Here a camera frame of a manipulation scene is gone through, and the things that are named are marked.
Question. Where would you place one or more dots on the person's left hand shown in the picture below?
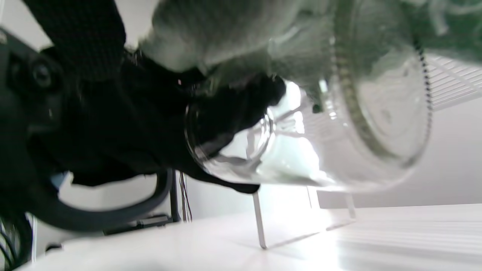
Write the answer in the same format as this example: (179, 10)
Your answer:
(131, 124)

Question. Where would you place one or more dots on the person's right hand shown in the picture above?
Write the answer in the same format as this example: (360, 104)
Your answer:
(83, 37)

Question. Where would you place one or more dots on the green fish scale cleaning cloth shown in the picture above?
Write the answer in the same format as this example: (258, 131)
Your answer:
(226, 30)

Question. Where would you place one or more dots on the clear glass jar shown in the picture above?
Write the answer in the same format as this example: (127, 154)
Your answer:
(376, 113)

